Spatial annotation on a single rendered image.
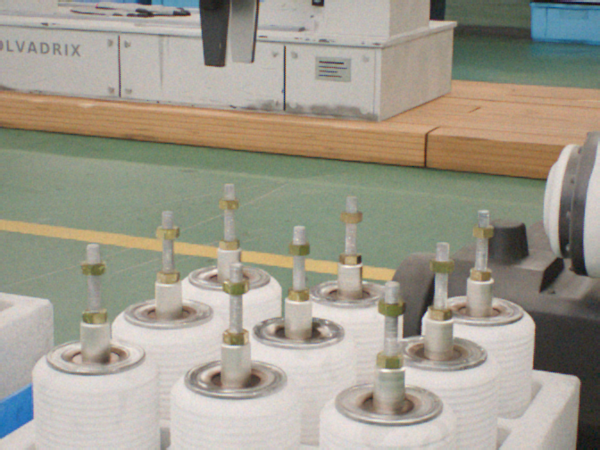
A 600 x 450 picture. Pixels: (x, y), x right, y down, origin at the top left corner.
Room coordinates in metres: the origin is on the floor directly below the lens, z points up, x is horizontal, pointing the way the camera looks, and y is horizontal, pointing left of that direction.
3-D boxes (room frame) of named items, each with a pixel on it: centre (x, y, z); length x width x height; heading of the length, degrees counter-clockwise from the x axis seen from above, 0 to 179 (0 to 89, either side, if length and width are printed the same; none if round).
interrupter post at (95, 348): (0.98, 0.15, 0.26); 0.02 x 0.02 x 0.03
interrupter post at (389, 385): (0.89, -0.07, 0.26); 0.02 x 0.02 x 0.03
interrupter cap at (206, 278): (1.20, 0.06, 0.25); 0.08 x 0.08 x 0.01
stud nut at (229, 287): (0.93, 0.04, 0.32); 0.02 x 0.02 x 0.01; 40
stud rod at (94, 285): (0.98, 0.15, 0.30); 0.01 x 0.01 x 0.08
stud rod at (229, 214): (1.20, 0.06, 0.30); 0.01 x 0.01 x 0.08
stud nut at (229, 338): (0.93, 0.04, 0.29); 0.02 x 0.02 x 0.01; 40
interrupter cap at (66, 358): (0.98, 0.15, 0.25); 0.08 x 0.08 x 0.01
